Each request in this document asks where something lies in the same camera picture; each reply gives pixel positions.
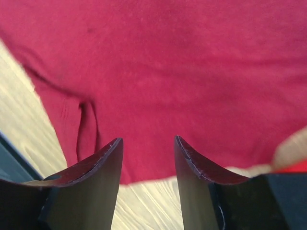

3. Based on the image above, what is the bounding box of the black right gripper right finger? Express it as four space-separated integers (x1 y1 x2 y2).
174 136 307 230

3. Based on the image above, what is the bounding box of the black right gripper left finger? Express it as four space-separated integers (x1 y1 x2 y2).
0 138 123 230

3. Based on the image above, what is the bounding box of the dark red t shirt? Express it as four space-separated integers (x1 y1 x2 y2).
0 0 307 184

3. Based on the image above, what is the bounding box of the red plastic bin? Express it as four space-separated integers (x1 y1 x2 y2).
274 160 307 173

